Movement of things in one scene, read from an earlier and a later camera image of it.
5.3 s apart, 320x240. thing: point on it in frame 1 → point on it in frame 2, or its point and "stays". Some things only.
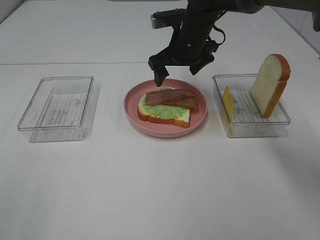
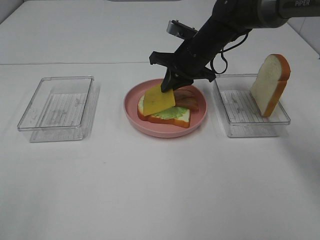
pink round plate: [150, 128] stays
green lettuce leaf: [162, 111] stays
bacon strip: [171, 97] → [189, 93]
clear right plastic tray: [248, 121] stays
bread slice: [269, 85] stays
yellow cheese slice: [229, 108] → [155, 100]
